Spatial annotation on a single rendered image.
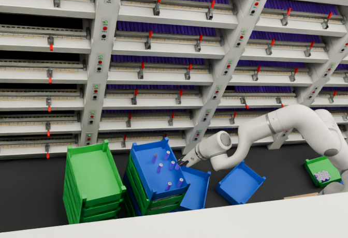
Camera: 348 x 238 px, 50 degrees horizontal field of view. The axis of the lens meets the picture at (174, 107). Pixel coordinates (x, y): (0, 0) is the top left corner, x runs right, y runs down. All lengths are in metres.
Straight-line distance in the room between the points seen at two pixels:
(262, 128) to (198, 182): 1.04
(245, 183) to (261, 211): 2.33
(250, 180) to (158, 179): 0.91
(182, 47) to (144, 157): 0.60
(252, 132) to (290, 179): 1.32
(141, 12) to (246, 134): 0.71
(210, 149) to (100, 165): 0.59
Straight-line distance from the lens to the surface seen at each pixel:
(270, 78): 2.34
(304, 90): 2.58
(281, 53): 2.23
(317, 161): 3.01
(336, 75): 2.68
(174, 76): 2.04
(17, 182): 2.33
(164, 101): 2.16
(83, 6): 1.69
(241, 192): 2.56
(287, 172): 2.86
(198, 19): 1.83
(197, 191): 2.44
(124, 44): 1.84
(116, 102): 2.09
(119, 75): 1.96
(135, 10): 1.74
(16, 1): 1.68
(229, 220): 0.27
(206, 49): 1.98
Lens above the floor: 1.94
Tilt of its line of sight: 42 degrees down
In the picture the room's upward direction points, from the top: 20 degrees clockwise
